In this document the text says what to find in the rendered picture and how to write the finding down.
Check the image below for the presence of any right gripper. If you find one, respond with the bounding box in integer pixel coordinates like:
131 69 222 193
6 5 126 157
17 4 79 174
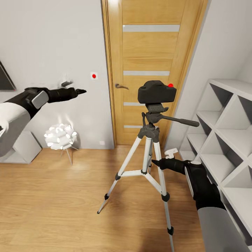
152 157 178 172

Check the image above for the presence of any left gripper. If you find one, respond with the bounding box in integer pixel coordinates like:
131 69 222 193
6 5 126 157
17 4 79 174
55 88 86 102

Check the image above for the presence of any camera tripod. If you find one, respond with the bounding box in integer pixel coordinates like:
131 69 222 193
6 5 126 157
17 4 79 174
97 103 200 252

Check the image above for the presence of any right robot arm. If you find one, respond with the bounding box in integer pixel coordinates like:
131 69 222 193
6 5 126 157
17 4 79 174
152 148 251 252

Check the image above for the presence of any digital camera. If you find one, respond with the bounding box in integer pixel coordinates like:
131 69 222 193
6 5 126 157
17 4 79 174
138 80 177 104

